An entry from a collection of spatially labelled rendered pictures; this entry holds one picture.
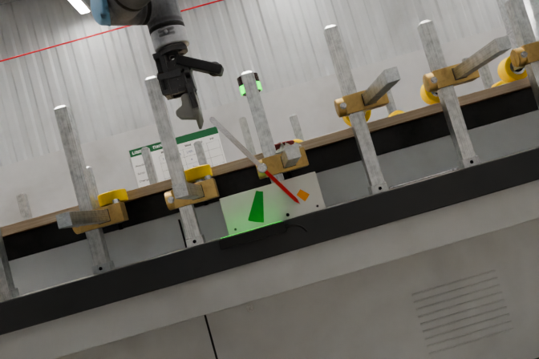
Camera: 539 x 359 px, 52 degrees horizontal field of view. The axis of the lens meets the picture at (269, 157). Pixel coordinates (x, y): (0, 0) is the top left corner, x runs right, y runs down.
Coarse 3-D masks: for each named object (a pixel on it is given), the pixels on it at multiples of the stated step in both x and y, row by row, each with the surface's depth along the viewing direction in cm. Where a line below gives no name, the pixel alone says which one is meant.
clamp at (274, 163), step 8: (304, 152) 146; (264, 160) 145; (272, 160) 145; (280, 160) 145; (304, 160) 145; (272, 168) 145; (280, 168) 145; (288, 168) 145; (296, 168) 146; (264, 176) 146
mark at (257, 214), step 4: (256, 192) 145; (260, 192) 145; (256, 196) 145; (260, 196) 145; (256, 200) 145; (260, 200) 145; (252, 204) 144; (256, 204) 144; (260, 204) 144; (252, 208) 144; (256, 208) 144; (260, 208) 144; (252, 212) 144; (256, 212) 144; (260, 212) 144; (252, 216) 144; (256, 216) 144; (260, 216) 144; (252, 220) 144; (256, 220) 144; (260, 220) 144
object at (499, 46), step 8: (496, 40) 120; (504, 40) 120; (488, 48) 124; (496, 48) 120; (504, 48) 119; (472, 56) 133; (480, 56) 129; (488, 56) 125; (496, 56) 126; (464, 64) 139; (472, 64) 134; (480, 64) 131; (456, 72) 145; (464, 72) 140; (472, 72) 142
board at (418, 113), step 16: (528, 80) 165; (464, 96) 165; (480, 96) 165; (496, 96) 168; (416, 112) 164; (432, 112) 164; (368, 128) 164; (384, 128) 168; (304, 144) 164; (320, 144) 164; (240, 160) 163; (128, 192) 162; (144, 192) 162; (16, 224) 162; (32, 224) 162
